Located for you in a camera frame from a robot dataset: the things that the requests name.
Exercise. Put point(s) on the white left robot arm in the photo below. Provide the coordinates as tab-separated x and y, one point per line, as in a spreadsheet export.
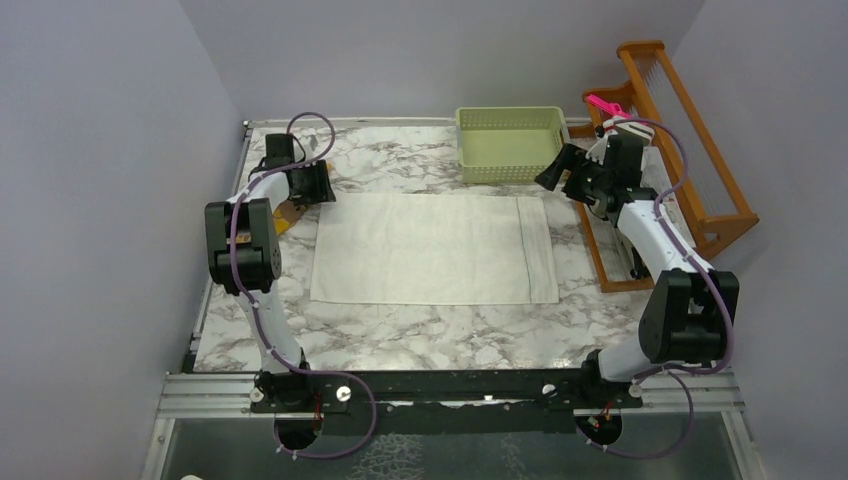
243	252

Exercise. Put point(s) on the white towel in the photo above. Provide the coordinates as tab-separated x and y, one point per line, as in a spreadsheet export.
418	249

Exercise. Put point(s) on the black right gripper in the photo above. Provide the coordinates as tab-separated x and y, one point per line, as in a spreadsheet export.
573	159

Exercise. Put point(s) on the clear plastic package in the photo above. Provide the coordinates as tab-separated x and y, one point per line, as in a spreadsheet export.
654	173

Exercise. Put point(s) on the green plastic basket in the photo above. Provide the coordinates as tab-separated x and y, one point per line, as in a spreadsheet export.
508	145

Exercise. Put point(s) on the wooden rack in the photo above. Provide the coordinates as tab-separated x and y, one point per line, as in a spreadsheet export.
710	208

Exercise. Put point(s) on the pink clip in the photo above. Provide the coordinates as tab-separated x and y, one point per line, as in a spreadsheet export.
611	108

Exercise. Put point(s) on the yellow bear towel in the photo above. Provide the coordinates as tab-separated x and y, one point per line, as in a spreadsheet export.
286	215

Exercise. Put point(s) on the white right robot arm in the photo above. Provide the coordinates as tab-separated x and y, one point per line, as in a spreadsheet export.
687	324

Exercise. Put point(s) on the white grey box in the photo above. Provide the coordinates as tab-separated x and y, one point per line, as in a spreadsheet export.
639	130

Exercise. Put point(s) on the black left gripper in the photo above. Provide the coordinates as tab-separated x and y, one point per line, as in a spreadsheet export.
320	190

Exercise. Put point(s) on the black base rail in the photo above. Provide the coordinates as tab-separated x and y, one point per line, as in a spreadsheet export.
435	402

